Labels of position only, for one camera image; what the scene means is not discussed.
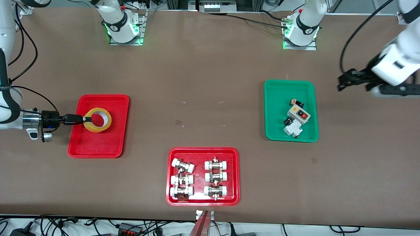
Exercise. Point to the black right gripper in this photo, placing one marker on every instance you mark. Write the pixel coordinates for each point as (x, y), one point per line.
(50, 118)

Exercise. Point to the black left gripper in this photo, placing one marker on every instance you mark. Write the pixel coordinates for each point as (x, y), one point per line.
(366, 73)

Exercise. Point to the yellow clear packing tape roll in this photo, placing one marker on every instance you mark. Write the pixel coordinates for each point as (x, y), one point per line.
(105, 126)

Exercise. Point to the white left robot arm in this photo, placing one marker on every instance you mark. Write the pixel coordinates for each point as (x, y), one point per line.
(393, 65)

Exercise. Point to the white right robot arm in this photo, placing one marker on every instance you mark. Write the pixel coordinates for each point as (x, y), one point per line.
(116, 19)

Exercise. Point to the red plastic tray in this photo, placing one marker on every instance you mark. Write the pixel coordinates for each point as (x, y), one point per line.
(98, 144)
(200, 177)

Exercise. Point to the green plastic tray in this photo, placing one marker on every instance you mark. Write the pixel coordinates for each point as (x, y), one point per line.
(275, 108)

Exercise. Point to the small brass black connector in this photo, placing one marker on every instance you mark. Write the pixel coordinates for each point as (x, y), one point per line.
(298, 103)

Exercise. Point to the white circuit breaker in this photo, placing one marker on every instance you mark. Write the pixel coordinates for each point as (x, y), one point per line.
(293, 128)

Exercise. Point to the small black electrical component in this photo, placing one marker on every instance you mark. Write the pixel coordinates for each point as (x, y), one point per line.
(287, 121)

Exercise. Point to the white capped metal pipe fitting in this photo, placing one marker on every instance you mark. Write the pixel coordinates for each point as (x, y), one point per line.
(182, 165)
(216, 165)
(181, 179)
(215, 191)
(181, 191)
(216, 177)

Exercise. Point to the white power strip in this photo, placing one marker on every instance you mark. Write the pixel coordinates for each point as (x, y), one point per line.
(220, 7)

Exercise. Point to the red metal stand bar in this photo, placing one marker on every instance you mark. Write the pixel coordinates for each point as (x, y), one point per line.
(201, 226)

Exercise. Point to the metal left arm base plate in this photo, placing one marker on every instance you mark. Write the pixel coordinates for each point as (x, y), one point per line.
(313, 46)

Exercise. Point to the grey push button switch box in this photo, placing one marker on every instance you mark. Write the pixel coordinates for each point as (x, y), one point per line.
(298, 114)

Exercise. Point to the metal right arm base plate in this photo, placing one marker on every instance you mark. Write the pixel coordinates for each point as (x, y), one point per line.
(141, 29)

